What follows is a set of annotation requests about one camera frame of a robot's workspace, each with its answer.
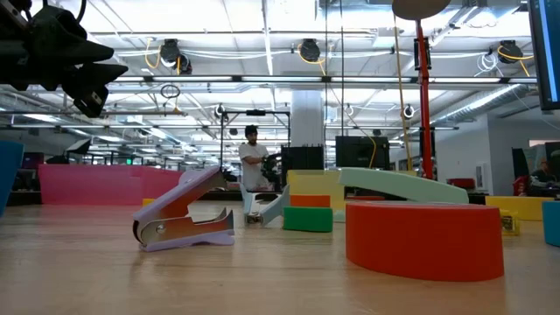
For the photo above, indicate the mint green stapler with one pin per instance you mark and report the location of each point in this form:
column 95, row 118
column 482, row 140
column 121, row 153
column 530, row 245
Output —
column 394, row 184

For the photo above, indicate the yellow plastic bin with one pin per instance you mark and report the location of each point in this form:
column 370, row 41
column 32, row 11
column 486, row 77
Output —
column 315, row 184

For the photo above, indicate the green mini stapler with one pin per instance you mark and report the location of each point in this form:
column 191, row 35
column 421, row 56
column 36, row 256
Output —
column 306, row 219

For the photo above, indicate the person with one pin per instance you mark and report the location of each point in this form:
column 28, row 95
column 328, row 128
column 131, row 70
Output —
column 253, row 162
column 542, row 177

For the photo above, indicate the red tape roll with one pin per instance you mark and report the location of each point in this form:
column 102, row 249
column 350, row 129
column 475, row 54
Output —
column 424, row 240

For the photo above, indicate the grey-blue staple remover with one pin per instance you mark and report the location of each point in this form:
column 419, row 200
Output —
column 275, row 207

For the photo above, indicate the computer monitor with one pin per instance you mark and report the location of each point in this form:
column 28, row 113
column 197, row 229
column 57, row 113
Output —
column 547, row 52

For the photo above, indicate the black frame rig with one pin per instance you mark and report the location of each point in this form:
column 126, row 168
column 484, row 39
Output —
column 256, row 112

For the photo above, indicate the orange tape roll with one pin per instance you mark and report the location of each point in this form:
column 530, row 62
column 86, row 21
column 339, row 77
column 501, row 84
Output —
column 310, row 201

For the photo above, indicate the red desk lamp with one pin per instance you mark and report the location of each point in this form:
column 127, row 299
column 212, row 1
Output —
column 423, row 109

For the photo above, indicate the black monitor back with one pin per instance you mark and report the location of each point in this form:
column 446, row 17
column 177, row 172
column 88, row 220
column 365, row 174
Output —
column 359, row 153

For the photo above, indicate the purple staple remover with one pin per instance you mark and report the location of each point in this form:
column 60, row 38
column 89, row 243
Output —
column 184, row 242

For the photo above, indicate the blue plastic bin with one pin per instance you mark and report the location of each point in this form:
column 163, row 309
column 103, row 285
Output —
column 9, row 175

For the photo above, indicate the pink plastic bin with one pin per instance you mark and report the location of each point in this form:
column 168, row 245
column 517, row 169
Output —
column 105, row 186

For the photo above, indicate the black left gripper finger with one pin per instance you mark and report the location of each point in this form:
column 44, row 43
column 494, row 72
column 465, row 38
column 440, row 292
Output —
column 65, row 44
column 96, row 74

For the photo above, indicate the black equipment box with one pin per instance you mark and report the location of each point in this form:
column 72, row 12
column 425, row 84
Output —
column 302, row 157

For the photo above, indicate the red box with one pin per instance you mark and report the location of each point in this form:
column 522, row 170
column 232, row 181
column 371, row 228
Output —
column 461, row 184

